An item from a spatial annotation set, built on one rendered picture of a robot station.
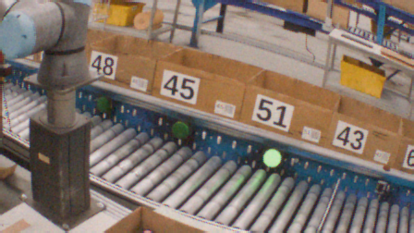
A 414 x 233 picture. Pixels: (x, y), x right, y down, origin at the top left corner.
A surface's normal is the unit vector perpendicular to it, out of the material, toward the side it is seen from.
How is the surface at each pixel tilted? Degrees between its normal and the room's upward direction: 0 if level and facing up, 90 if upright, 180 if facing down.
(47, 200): 90
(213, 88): 90
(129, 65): 90
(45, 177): 90
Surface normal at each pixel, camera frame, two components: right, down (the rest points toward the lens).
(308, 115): -0.36, 0.29
